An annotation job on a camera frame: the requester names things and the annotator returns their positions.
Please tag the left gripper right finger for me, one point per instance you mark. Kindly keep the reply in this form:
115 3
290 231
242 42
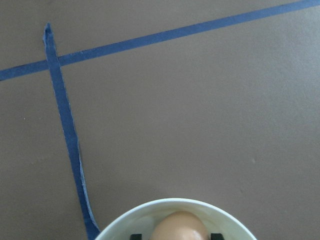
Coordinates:
216 236

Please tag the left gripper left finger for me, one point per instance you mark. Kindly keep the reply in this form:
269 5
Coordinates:
137 236

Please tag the brown egg from bowl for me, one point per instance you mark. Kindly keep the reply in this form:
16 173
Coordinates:
180 225

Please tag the white bowl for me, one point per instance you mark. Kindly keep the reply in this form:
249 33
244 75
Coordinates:
144 218

